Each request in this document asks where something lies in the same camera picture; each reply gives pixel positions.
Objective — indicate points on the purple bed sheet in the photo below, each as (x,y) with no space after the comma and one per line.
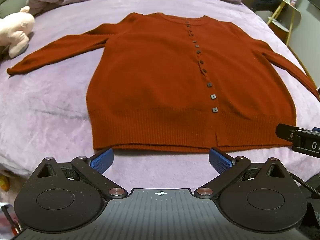
(45,110)

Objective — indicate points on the yellow side table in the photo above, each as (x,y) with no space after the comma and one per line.
(287,12)

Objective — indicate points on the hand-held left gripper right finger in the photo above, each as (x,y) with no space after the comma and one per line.
(220,160)

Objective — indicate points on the dark clothes pile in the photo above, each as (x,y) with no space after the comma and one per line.
(265,1)

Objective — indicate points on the pink plush toy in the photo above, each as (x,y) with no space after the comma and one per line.
(15,33)

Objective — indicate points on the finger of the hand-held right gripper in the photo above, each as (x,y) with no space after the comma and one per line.
(285,131)

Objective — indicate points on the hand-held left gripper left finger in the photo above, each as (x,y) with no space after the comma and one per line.
(102,160)

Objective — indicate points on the rust red knit cardigan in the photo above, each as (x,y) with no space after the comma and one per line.
(160,80)

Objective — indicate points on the yellow soft object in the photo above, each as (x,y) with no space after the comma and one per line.
(4,181)

